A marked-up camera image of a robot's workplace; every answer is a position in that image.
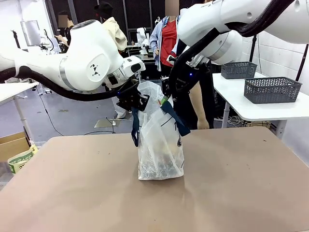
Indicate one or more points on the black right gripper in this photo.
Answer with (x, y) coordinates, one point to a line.
(183, 84)

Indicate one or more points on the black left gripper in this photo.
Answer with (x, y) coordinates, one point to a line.
(129, 95)

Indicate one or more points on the large grey plastic basket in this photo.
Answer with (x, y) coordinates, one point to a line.
(272, 90)

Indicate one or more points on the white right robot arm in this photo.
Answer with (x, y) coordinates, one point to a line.
(205, 21)

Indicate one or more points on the person right forearm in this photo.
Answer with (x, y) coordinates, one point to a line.
(200, 104)

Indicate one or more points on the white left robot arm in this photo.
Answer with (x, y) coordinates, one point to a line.
(91, 55)

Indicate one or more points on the person right hand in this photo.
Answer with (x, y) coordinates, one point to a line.
(203, 125)

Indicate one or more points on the metal floor plate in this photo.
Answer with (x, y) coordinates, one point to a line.
(103, 123)

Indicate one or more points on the person in red top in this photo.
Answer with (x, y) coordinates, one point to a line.
(169, 41)

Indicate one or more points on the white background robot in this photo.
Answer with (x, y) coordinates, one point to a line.
(142, 36)

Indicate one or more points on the small grey plastic basket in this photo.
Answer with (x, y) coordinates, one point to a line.
(239, 70)

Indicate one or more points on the person in beige hoodie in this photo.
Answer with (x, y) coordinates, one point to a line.
(116, 31)

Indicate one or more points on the clear storage bin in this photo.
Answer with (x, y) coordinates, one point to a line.
(49, 90)

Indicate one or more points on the upright black stand pole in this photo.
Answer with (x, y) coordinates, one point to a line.
(252, 50)

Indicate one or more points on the wooden crate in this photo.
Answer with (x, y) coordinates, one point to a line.
(260, 123)

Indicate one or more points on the white side table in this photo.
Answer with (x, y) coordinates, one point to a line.
(265, 111)

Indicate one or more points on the bystander in black shirt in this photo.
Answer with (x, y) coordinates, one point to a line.
(67, 31)

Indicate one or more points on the green and white carton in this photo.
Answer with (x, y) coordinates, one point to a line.
(20, 160)

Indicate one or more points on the grey monitor screen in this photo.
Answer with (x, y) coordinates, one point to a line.
(30, 32)

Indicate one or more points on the brown cardboard box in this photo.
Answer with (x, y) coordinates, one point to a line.
(12, 147)

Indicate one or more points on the black tripod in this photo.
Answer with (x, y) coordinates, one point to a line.
(15, 39)

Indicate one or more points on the slanted black stand pole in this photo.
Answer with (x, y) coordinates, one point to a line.
(303, 62)

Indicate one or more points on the white desk with pedestal leg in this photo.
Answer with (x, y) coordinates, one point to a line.
(14, 89)

